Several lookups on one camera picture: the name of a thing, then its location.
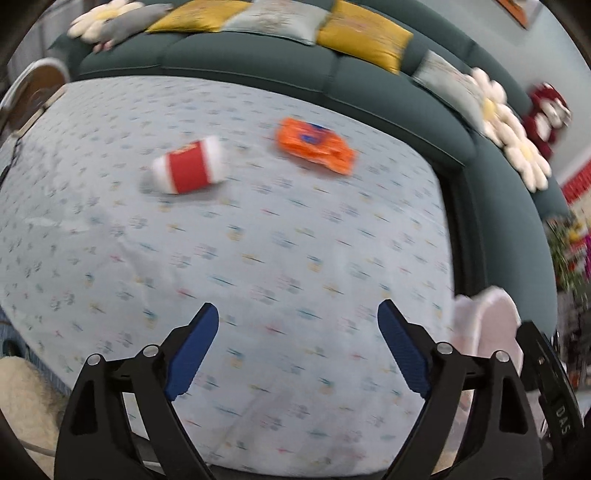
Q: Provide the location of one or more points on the orange blue snack bag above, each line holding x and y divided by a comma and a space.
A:
316, 144

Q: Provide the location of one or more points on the yellow embroidered cushion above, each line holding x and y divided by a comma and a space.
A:
198, 16
363, 34

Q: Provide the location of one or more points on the white daisy pillow left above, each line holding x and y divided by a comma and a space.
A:
87, 26

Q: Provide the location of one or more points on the grey embroidered cushion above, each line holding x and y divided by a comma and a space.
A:
454, 88
297, 21

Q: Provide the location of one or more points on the potted flower plant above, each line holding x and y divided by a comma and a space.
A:
569, 242

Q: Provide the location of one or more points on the white daisy pillow back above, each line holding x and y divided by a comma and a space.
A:
501, 125

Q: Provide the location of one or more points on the round wooden side table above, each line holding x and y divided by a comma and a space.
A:
32, 88

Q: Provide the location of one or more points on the white daisy pillow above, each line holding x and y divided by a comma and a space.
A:
501, 125
525, 158
87, 26

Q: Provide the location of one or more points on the floral light blue tablecloth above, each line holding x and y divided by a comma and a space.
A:
296, 259

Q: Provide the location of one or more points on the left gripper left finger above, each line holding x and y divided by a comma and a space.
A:
184, 350

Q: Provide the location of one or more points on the white lined trash bin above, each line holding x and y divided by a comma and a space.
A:
482, 325

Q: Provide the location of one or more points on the grey embroidered cushion right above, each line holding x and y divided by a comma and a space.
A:
454, 88

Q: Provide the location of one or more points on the grey embroidered cushion left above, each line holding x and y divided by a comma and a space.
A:
297, 21

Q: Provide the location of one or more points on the white daisy pillow front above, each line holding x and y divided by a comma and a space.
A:
525, 158

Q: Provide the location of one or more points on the framed picture right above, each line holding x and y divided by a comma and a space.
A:
524, 12

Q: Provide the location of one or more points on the red white plush bear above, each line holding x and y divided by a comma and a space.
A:
548, 117

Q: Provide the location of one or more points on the grey mouse plush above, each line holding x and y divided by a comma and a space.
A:
119, 29

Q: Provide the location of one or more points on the red white paper cup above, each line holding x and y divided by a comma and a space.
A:
194, 166

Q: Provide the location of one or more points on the yellow embroidered cushion left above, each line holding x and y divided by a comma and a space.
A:
198, 16

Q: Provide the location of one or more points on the red festive wall decoration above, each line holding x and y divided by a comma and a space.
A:
578, 185

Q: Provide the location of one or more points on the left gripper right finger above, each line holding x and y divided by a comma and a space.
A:
412, 347

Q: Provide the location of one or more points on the teal sectional sofa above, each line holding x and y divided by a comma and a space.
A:
498, 237

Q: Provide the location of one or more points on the yellow embroidered cushion centre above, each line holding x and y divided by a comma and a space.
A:
363, 34

